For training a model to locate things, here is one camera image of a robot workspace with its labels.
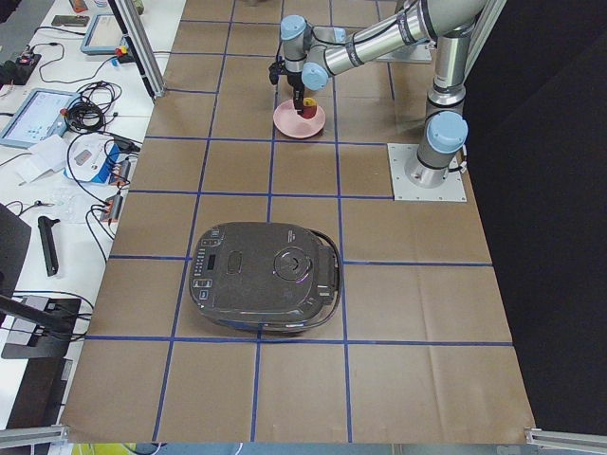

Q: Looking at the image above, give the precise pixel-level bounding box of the black monitor stand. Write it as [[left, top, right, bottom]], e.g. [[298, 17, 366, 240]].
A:
[[1, 206, 82, 359]]

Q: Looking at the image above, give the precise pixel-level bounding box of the black cable bundle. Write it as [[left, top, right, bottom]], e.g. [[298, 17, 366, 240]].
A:
[[61, 81, 124, 135]]

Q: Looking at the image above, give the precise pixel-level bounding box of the smartphone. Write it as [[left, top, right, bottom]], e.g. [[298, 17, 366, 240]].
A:
[[51, 15, 90, 27]]

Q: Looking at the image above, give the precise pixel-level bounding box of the far teach pendant tablet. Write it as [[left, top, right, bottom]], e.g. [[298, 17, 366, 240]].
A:
[[80, 13, 125, 56]]

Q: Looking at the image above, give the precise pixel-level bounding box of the pink plate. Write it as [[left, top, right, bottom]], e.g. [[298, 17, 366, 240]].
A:
[[273, 100, 326, 139]]

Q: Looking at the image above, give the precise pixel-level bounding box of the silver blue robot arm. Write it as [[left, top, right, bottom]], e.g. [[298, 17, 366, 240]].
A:
[[268, 0, 505, 189]]

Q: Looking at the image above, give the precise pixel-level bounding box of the grey connector box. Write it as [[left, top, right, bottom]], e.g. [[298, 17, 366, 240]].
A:
[[101, 193, 123, 224]]

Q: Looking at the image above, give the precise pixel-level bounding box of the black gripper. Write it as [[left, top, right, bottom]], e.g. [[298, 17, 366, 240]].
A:
[[286, 72, 304, 115]]

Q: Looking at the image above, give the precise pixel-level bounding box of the red yellow apple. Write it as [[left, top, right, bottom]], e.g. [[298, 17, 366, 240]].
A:
[[301, 97, 318, 119]]

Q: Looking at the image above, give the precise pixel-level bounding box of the black bar tool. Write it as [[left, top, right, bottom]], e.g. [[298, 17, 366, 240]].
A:
[[37, 216, 60, 277]]

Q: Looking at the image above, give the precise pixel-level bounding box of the teach pendant tablet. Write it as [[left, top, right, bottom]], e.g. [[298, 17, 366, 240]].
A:
[[1, 88, 79, 149], [80, 13, 125, 56]]

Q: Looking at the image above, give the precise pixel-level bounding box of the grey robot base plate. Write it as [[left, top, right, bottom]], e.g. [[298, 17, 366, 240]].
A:
[[387, 143, 467, 203]]

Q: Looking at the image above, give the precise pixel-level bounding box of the brown paper table mat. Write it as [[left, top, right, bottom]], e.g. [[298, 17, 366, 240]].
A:
[[63, 1, 534, 444]]

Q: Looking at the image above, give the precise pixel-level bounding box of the near teach pendant tablet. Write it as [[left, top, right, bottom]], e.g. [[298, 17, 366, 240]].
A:
[[1, 88, 79, 149]]

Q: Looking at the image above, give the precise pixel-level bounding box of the aluminium frame post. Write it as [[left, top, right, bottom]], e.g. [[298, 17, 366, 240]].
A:
[[108, 0, 166, 100]]

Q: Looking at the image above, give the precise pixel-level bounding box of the dark grey rice cooker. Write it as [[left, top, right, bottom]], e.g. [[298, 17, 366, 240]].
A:
[[189, 222, 342, 334]]

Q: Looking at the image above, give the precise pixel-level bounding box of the blue white box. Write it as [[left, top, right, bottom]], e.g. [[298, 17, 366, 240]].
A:
[[64, 134, 120, 184]]

